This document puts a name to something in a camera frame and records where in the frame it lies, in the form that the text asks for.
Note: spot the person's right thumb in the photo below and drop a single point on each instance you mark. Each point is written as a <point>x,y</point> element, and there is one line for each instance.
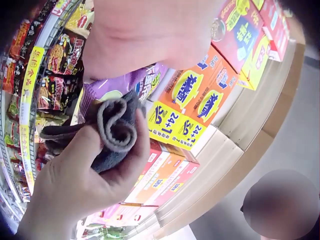
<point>142,142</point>

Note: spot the beige shop shelf of cartons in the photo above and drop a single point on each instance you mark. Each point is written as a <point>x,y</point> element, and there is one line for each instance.
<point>197,95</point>

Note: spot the person's right hand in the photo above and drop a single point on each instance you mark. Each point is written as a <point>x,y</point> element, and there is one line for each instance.
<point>82,182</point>

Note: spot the person's right fingers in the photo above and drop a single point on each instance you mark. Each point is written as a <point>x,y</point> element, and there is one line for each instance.
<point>81,143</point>

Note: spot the grey cloth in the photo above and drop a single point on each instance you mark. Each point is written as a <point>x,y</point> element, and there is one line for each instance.
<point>117,130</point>

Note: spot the person's left hand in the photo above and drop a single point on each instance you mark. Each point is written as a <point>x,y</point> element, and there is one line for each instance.
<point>140,35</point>

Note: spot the purple snack packet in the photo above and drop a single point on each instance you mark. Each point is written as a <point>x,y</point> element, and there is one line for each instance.
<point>112,87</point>

